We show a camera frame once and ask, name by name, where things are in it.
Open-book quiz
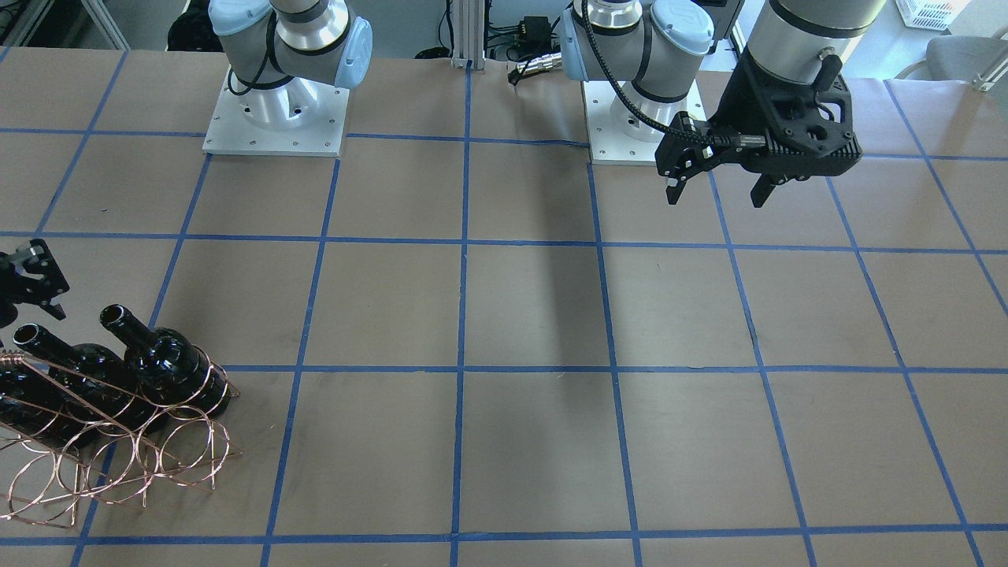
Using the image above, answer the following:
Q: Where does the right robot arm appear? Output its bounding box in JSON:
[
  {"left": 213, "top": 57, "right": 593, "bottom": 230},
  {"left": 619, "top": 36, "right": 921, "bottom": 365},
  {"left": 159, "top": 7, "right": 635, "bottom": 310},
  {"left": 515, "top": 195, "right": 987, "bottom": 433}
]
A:
[{"left": 2, "top": 1, "right": 374, "bottom": 326}]

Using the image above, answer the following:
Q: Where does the dark wine bottle in rack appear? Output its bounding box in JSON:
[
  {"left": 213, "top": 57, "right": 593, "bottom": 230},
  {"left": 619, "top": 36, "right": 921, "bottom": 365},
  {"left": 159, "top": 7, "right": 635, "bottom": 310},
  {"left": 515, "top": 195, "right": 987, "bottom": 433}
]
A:
[{"left": 98, "top": 304, "right": 230, "bottom": 417}]

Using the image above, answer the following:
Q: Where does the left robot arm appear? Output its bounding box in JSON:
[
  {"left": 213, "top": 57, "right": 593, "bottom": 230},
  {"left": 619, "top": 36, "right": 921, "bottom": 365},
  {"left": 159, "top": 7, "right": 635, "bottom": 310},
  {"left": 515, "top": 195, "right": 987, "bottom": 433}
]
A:
[{"left": 559, "top": 1, "right": 884, "bottom": 208}]

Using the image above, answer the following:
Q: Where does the aluminium frame post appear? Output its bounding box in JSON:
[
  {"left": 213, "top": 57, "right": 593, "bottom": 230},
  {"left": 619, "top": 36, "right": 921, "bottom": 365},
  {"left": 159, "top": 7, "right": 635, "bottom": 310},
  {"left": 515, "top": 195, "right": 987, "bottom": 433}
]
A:
[{"left": 449, "top": 0, "right": 488, "bottom": 72}]

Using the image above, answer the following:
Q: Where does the black braided cable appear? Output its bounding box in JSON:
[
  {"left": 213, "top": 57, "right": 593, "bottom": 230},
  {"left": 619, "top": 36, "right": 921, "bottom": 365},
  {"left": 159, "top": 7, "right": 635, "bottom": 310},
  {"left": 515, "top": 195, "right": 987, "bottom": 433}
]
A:
[{"left": 573, "top": 0, "right": 765, "bottom": 149}]

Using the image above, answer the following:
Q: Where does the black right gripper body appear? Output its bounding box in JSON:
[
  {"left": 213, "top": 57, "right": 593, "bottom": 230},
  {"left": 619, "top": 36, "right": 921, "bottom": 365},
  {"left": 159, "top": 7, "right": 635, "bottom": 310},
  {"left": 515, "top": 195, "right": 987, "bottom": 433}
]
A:
[{"left": 1, "top": 254, "right": 20, "bottom": 328}]

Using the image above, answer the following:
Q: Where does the black power adapter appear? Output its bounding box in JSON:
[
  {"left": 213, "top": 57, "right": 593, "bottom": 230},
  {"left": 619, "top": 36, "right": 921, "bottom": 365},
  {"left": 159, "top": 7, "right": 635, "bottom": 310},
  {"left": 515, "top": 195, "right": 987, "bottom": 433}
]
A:
[{"left": 518, "top": 16, "right": 552, "bottom": 50}]

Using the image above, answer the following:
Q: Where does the copper wire wine rack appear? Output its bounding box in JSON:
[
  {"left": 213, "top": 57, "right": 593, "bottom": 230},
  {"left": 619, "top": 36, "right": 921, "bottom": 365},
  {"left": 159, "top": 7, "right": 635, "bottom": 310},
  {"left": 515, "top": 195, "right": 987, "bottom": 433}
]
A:
[{"left": 2, "top": 350, "right": 243, "bottom": 528}]

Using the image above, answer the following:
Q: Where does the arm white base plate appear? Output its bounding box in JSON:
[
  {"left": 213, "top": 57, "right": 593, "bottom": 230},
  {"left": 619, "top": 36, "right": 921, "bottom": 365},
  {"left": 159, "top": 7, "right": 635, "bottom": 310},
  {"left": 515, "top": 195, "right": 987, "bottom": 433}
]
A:
[
  {"left": 582, "top": 80, "right": 706, "bottom": 166},
  {"left": 202, "top": 76, "right": 352, "bottom": 158}
]

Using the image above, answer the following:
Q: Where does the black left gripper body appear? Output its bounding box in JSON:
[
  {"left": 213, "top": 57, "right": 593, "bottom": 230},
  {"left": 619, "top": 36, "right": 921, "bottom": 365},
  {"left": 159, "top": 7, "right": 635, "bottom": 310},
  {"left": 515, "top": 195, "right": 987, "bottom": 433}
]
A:
[{"left": 709, "top": 60, "right": 862, "bottom": 177}]

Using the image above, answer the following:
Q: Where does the dark wine bottle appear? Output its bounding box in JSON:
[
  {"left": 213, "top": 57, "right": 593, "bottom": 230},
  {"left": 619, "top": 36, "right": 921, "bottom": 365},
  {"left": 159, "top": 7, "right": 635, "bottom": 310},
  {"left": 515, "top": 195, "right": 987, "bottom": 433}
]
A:
[
  {"left": 13, "top": 324, "right": 156, "bottom": 432},
  {"left": 98, "top": 304, "right": 230, "bottom": 417}
]

